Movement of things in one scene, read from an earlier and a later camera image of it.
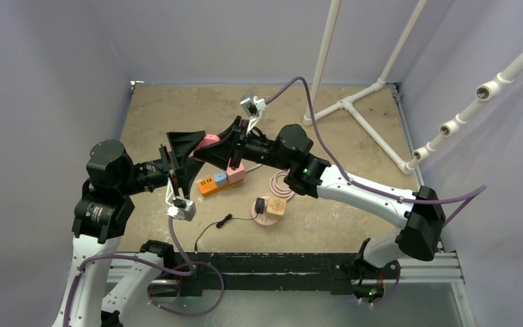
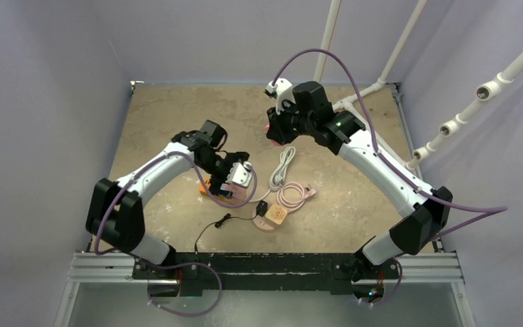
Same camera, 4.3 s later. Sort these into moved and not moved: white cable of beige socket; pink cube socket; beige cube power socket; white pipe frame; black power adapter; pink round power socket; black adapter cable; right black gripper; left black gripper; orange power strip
Moved: pink round power socket; beige cube power socket; pink cube socket; left black gripper; right black gripper; white cable of beige socket
Not moved: black adapter cable; white pipe frame; black power adapter; orange power strip
